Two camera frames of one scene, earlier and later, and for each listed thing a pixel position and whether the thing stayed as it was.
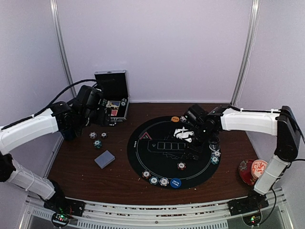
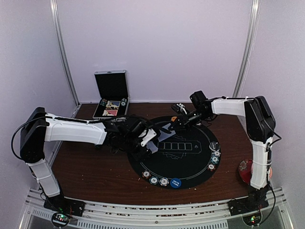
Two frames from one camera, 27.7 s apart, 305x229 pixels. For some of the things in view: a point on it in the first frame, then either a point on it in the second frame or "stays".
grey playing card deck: [104, 159] -> [163, 135]
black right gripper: [198, 150] -> [184, 121]
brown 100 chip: [146, 174] stays
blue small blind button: [175, 182] stays
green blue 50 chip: [154, 180] stays
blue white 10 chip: [164, 182] stays
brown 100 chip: [181, 165] -> [211, 167]
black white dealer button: [214, 147] stays
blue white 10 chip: [217, 153] stays
